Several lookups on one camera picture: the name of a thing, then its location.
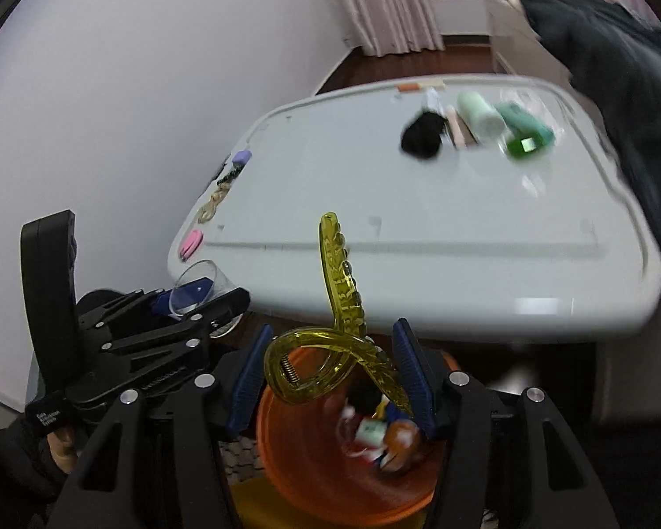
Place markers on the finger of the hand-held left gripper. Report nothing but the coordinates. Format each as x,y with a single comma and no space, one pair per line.
220,308
193,289

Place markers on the mint tube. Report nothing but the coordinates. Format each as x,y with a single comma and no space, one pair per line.
479,113

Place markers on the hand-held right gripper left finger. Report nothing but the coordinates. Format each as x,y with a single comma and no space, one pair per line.
250,380

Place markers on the black pompom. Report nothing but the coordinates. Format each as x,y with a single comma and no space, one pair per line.
421,135

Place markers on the pink curtain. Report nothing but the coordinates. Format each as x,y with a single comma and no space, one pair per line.
391,0

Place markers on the pink tube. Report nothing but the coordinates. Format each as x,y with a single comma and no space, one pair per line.
457,128

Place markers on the yellow hair claw clip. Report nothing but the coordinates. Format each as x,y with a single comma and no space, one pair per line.
339,270

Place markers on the clear plastic cup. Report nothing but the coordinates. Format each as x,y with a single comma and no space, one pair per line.
223,281

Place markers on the orange plastic bin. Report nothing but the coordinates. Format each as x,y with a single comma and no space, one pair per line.
308,479

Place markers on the white box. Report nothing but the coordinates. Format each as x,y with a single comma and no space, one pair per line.
370,431

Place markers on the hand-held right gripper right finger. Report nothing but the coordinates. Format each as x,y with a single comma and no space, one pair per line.
413,380

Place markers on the pink round case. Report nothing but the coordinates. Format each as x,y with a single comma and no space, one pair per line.
190,242

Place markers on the teal green tube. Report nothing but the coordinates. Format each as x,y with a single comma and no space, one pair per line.
529,121

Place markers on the white cabinet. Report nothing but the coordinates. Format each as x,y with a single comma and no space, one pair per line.
523,27

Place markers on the person's left hand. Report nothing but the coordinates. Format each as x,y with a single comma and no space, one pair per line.
60,449

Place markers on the small white bottle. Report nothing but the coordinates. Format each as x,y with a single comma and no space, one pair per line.
432,100

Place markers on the orange white pen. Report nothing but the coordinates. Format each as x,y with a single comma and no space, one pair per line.
410,88

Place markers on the white plastic table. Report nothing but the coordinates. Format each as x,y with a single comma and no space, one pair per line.
418,220

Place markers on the person's left forearm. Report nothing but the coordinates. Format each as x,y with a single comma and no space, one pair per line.
5,479

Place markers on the orange plush toy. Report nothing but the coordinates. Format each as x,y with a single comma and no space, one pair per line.
405,439

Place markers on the dark grey jacket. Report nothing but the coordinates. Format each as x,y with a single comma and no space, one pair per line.
611,93

